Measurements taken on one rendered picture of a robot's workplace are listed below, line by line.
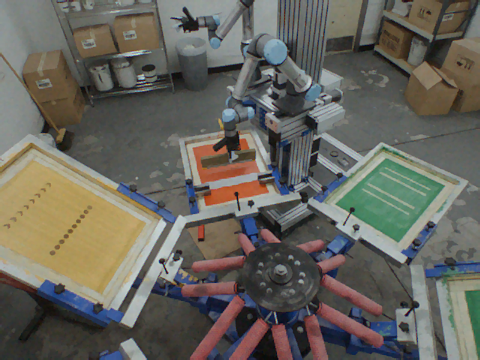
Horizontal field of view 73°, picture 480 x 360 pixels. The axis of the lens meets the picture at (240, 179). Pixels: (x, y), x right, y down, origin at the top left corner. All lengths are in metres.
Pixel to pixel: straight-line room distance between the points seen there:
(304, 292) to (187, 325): 1.54
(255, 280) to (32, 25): 4.88
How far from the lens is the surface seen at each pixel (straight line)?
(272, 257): 1.35
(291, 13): 2.38
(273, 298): 1.27
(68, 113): 5.00
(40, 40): 5.62
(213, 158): 2.06
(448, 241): 3.44
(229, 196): 2.06
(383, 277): 3.00
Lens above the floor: 2.44
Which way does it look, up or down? 43 degrees down
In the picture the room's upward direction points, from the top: 3 degrees counter-clockwise
